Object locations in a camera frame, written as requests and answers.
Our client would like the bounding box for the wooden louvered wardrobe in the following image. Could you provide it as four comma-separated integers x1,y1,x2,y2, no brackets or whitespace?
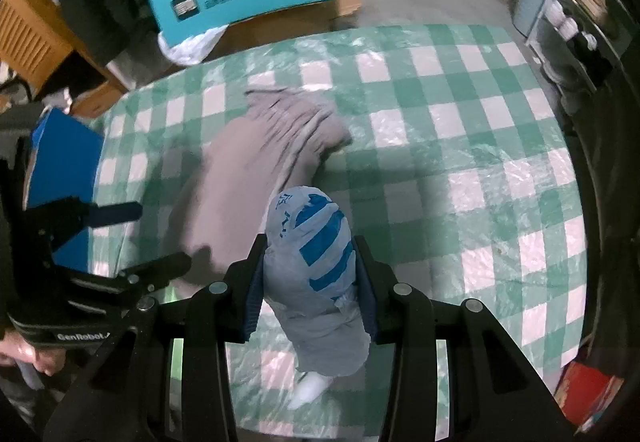
0,0,126,102

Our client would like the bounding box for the grey garment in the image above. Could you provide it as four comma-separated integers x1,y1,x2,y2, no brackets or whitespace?
170,89,353,303

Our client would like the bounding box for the blue cardboard box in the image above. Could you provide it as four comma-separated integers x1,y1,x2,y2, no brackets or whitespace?
27,109,106,273

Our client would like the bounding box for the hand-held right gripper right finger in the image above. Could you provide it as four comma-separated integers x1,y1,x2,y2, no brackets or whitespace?
352,236,576,442

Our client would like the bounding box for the white plastic bag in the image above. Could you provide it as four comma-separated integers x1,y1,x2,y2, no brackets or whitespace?
157,24,228,66

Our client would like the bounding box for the green white checked tablecloth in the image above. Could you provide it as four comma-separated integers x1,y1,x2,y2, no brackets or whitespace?
92,24,588,440

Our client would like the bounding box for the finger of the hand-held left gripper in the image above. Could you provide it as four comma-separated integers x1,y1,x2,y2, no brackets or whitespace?
27,197,143,243
55,252,193,296

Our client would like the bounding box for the brown cardboard box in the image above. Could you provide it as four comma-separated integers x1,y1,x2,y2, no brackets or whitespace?
210,0,363,55

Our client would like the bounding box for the red box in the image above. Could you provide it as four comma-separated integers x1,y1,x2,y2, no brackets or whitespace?
555,361,626,433

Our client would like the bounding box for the shoe rack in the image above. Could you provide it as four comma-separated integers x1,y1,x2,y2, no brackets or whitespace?
525,0,636,123

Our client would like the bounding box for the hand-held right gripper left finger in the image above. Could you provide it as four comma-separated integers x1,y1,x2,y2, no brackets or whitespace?
42,234,268,442

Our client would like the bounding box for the white blue striped sock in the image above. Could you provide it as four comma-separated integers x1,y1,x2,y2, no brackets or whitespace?
264,186,373,410

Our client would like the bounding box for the person's left hand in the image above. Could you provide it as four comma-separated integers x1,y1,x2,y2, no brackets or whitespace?
0,336,67,378

